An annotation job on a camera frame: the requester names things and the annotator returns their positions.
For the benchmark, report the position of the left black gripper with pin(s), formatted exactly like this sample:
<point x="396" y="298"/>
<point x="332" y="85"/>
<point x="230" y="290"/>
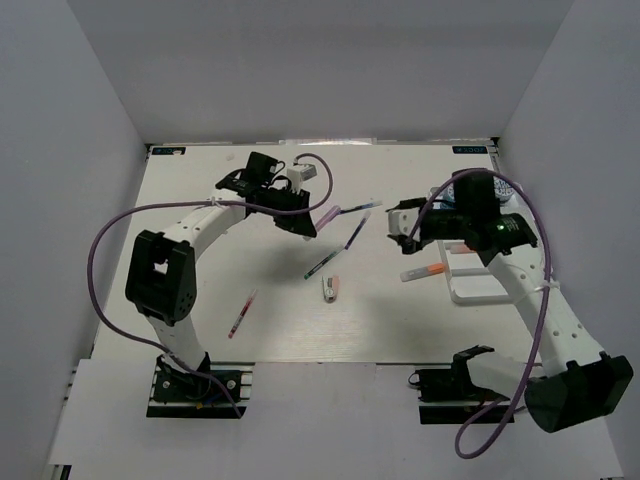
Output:
<point x="299" y="200"/>

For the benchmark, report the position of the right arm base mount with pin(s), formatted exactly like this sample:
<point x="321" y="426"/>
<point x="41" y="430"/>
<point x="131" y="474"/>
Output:
<point x="443" y="401"/>

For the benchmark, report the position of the purple gel pen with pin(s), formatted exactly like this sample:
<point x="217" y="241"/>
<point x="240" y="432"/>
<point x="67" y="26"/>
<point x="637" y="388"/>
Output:
<point x="357" y="230"/>

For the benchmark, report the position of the blue gel pen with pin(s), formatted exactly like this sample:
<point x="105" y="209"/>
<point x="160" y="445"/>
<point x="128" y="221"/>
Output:
<point x="365" y="206"/>

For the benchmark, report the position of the orange cap highlighter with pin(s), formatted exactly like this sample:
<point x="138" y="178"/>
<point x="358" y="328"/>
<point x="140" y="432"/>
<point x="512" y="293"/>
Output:
<point x="460" y="249"/>

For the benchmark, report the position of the pink highlighter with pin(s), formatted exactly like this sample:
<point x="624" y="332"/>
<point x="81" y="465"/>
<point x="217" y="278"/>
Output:
<point x="327" y="217"/>

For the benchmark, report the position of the green gel pen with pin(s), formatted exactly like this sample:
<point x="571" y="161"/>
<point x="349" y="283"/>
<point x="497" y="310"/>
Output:
<point x="317" y="267"/>

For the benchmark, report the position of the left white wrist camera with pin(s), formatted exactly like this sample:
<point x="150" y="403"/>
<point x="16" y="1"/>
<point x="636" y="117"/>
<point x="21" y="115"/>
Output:
<point x="300" y="173"/>

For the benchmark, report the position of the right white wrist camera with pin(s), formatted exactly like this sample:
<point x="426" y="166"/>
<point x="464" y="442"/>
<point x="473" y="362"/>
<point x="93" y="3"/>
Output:
<point x="402" y="221"/>

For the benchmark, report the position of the red gel pen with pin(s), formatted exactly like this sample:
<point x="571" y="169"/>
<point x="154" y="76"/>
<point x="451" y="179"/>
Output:
<point x="247" y="305"/>

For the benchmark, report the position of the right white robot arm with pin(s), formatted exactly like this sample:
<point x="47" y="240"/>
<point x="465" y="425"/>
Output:
<point x="570" y="379"/>

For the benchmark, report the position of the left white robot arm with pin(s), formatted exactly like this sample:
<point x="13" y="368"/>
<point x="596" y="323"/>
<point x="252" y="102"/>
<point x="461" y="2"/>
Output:
<point x="162" y="281"/>

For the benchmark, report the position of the orange white highlighter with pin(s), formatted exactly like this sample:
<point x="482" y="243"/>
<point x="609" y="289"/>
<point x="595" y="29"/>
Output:
<point x="422" y="272"/>

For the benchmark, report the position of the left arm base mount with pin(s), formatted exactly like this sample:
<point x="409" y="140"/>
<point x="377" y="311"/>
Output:
<point x="178" y="395"/>

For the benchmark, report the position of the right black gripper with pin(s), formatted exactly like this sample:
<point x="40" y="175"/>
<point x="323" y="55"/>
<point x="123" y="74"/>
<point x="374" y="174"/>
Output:
<point x="407" y="204"/>

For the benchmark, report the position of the blue ink jar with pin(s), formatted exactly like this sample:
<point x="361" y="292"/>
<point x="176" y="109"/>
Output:
<point x="503" y="190"/>
<point x="447" y="196"/>

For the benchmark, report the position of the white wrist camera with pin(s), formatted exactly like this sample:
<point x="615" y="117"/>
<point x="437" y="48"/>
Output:
<point x="402" y="221"/>
<point x="300" y="173"/>

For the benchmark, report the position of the white divided organizer tray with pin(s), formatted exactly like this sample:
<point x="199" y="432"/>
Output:
<point x="468" y="281"/>

